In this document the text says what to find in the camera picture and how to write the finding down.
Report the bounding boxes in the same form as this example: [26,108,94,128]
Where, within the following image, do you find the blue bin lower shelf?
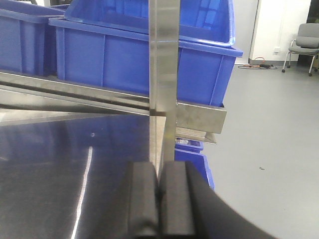
[175,138,215,190]

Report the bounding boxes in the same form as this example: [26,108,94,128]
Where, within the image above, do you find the tilted blue plastic bin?
[65,0,235,47]

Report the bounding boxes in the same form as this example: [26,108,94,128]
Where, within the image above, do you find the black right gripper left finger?
[119,162,158,239]

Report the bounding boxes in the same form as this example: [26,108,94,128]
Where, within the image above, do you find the stainless steel shelf rack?
[0,0,227,167]

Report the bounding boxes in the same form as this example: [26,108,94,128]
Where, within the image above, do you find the orange and black floor cables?
[237,56,278,70]

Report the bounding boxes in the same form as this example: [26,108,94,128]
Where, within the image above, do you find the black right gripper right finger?
[159,161,273,239]

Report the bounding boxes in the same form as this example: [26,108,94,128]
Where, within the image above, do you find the blue bin far left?
[0,0,64,76]

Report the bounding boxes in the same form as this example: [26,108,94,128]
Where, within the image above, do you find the grey office chair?
[282,23,319,77]

